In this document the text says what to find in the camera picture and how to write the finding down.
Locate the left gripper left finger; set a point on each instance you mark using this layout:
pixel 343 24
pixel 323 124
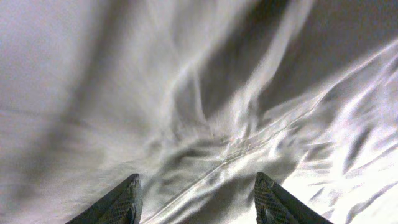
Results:
pixel 122 205

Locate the grey shorts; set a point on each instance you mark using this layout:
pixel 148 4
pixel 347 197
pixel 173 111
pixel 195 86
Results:
pixel 197 97

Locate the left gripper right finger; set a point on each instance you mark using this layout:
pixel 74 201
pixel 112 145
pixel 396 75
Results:
pixel 275 205

